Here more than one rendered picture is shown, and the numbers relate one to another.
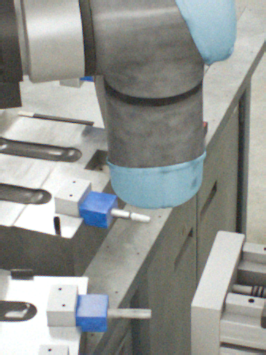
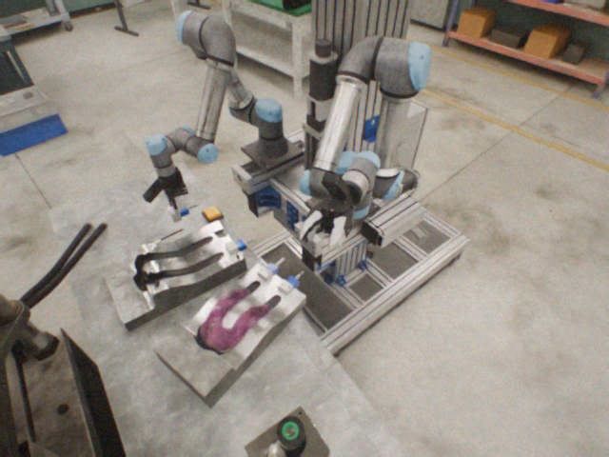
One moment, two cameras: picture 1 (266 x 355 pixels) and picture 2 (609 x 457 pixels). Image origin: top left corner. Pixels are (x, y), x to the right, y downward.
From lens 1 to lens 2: 88 cm
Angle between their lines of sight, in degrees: 43
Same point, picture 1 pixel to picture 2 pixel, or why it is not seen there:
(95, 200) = (238, 244)
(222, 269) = not seen: hidden behind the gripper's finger
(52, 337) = (272, 283)
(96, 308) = (273, 268)
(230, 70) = (196, 188)
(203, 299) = (316, 240)
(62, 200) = (232, 249)
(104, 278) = (250, 263)
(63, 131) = (195, 234)
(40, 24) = (363, 186)
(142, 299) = not seen: hidden behind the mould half
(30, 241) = (231, 268)
